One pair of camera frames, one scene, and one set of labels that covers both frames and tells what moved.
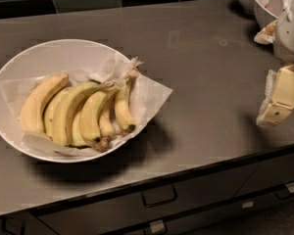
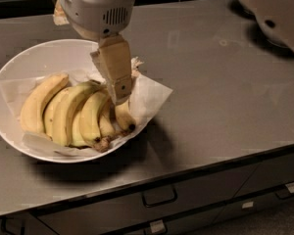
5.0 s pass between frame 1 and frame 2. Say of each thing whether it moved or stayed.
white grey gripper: moved
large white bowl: stayed
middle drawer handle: stayed
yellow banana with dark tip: stayed
